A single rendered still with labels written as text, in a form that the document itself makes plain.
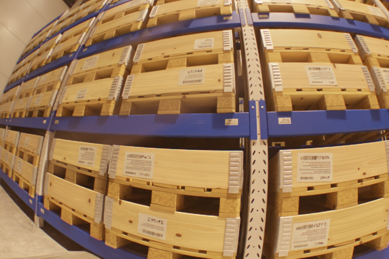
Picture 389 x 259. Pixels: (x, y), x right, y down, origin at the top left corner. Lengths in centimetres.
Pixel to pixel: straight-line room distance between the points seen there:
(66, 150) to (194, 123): 112
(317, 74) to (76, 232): 201
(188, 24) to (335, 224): 172
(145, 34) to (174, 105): 85
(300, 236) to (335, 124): 63
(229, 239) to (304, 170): 50
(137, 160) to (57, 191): 90
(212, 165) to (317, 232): 67
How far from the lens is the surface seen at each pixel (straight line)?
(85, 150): 143
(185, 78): 116
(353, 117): 122
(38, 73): 330
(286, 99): 106
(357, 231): 117
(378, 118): 137
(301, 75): 117
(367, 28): 199
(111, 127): 130
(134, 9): 224
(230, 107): 100
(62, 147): 170
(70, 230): 160
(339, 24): 177
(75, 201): 148
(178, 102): 109
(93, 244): 141
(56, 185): 171
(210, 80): 110
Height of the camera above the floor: 79
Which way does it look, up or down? 22 degrees up
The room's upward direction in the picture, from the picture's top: 5 degrees clockwise
